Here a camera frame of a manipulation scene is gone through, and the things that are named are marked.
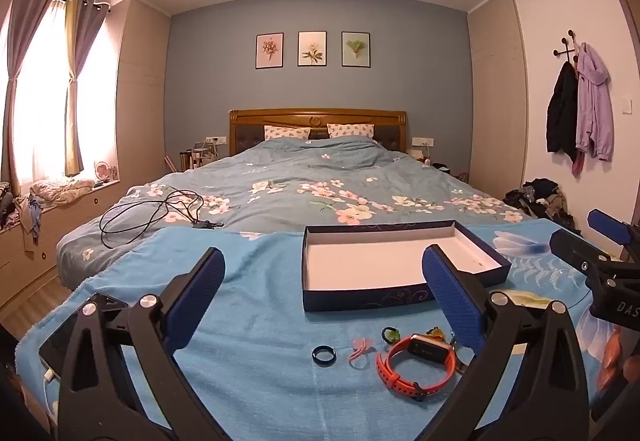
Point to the framed white flower picture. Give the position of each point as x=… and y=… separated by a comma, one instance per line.
x=312, y=49

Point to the purple and yellow curtain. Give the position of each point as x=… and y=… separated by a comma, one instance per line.
x=82, y=71

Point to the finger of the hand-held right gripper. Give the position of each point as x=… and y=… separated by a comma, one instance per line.
x=607, y=226
x=575, y=248

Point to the framed green leaf picture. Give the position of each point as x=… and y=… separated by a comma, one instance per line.
x=356, y=49

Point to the dark blue cardboard box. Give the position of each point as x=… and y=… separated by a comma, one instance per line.
x=350, y=298

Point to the beige wardrobe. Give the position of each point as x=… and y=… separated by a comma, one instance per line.
x=497, y=96
x=142, y=96

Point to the wooden bed headboard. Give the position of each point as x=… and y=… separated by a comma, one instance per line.
x=320, y=117

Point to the dark bedside table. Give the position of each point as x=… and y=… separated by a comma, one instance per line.
x=447, y=168

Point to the crumpled light bedding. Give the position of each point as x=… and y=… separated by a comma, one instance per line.
x=60, y=191

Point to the cluttered bedside table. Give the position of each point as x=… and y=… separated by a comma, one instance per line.
x=197, y=158

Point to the small pink fan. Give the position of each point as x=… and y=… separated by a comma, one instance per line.
x=104, y=171

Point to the pile of dark clothes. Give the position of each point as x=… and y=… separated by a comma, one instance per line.
x=542, y=201

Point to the lilac jacket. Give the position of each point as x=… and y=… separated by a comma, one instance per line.
x=594, y=106

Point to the heap of mixed clothes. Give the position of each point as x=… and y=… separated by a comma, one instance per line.
x=20, y=216

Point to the framed pink flower picture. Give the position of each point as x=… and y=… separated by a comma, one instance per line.
x=269, y=51

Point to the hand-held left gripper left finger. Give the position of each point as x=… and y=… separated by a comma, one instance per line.
x=195, y=301

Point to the floral blue duvet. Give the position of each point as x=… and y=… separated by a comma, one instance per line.
x=300, y=166

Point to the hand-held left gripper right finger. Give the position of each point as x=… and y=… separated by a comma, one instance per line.
x=450, y=301

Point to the orange smartwatch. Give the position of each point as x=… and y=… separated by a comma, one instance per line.
x=395, y=378

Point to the beige drawer cabinet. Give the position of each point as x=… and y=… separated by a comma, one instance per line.
x=65, y=226

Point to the black wall coat rack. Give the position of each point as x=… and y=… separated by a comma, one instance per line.
x=570, y=46

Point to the white wall socket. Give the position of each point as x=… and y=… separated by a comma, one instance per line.
x=423, y=142
x=215, y=140

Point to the white wall switch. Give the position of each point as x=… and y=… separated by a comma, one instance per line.
x=626, y=106

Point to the white patterned pillow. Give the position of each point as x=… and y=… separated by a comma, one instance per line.
x=287, y=132
x=350, y=130

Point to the black smartphone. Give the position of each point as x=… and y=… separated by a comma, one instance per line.
x=62, y=338

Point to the blue flower print blanket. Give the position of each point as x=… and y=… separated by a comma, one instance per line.
x=260, y=321

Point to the black jacket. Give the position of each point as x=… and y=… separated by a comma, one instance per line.
x=561, y=116

